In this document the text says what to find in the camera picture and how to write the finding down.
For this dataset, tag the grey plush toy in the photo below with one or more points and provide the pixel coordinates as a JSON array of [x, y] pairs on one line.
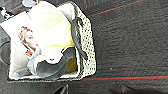
[[50, 66]]

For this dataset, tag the magazine with face print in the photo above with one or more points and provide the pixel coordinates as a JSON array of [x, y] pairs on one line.
[[25, 36]]

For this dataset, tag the large yellow plush toy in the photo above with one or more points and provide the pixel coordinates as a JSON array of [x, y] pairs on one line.
[[53, 25]]

